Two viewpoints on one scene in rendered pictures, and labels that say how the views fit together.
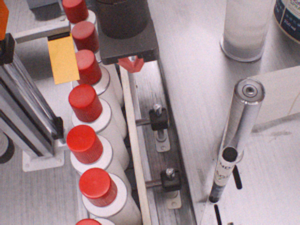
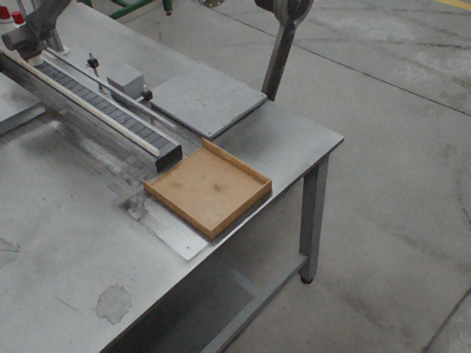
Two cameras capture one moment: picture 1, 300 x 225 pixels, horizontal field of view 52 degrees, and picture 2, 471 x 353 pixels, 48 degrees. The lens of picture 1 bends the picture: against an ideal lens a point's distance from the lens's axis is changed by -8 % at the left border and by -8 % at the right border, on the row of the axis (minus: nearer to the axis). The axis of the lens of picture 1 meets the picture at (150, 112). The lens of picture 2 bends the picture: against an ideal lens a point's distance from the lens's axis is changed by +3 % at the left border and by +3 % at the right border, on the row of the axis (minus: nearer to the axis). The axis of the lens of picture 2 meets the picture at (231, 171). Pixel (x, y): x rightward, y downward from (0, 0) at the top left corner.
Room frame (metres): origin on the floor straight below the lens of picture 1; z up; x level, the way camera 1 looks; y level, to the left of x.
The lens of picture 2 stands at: (2.16, -0.60, 1.97)
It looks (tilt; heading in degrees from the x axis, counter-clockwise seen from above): 45 degrees down; 137
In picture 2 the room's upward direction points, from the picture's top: 4 degrees counter-clockwise
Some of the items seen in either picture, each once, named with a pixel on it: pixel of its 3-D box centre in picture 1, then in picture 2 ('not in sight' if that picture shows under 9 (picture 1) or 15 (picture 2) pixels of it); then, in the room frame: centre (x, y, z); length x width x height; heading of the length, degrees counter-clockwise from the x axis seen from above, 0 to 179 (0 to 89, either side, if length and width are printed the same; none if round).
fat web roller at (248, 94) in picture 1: (238, 126); not in sight; (0.19, -0.12, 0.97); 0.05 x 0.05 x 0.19
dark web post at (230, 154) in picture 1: (220, 180); not in sight; (0.12, -0.07, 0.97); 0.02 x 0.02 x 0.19
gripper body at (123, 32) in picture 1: (121, 10); not in sight; (0.29, 0.01, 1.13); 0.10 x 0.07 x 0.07; 0
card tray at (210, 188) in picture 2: not in sight; (207, 183); (1.32, 0.08, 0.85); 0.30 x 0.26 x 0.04; 0
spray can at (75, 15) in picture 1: (88, 44); (26, 39); (0.38, 0.08, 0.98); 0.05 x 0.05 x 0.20
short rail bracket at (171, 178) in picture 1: (160, 184); not in sight; (0.15, 0.00, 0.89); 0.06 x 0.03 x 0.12; 90
